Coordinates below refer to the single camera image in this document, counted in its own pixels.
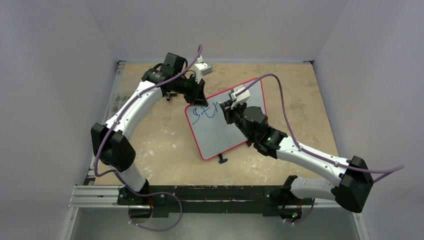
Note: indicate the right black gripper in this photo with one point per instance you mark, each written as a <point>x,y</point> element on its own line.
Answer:
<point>230,114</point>

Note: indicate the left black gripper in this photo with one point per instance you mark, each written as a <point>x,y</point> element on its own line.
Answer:
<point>195,91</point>

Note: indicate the pink framed whiteboard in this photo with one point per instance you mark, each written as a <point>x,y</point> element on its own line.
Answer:
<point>212,135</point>

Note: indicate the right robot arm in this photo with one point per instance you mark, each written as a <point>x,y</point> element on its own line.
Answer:
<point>348,182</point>

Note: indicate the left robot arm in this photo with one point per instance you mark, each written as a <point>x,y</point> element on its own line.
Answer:
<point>110,140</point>

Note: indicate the blue marker cap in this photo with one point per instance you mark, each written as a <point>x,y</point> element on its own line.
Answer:
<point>224,160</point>

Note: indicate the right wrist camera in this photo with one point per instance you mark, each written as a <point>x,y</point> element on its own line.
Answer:
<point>239,95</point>

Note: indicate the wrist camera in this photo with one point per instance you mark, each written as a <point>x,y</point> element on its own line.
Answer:
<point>239,95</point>
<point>201,69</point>

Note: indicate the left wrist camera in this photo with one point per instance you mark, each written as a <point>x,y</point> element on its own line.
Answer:
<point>201,69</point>

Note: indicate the dark metal bracket tool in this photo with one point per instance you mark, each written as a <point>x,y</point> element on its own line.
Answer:
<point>170,95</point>

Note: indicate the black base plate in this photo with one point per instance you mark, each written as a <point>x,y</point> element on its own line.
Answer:
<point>267,200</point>

